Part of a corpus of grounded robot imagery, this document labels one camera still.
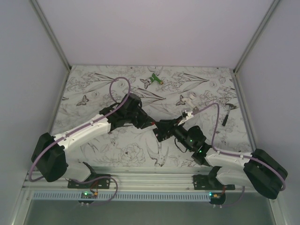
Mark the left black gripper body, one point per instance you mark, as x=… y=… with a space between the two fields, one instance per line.
x=137 y=117

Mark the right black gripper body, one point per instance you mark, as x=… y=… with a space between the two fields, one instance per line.
x=174 y=125

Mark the black fuse box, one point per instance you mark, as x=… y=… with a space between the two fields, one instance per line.
x=161 y=134

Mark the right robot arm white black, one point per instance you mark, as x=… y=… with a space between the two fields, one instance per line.
x=256 y=170

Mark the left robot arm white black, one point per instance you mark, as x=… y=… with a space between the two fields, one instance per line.
x=52 y=152

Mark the metal pipe elbow fitting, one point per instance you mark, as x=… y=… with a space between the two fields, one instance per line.
x=189 y=99

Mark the floral printed table mat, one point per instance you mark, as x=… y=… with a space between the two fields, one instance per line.
x=90 y=89

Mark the small hammer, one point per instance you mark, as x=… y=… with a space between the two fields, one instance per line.
x=230 y=107

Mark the right controller board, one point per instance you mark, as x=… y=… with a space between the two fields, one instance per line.
x=217 y=199

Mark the controller board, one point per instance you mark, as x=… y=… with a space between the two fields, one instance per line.
x=87 y=198
x=217 y=199

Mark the left controller board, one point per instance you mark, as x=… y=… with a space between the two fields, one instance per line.
x=87 y=198

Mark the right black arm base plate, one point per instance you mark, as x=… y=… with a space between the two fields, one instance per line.
x=206 y=182

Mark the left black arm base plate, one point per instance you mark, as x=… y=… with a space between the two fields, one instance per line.
x=98 y=181

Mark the white slotted cable duct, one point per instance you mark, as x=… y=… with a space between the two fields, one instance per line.
x=125 y=196

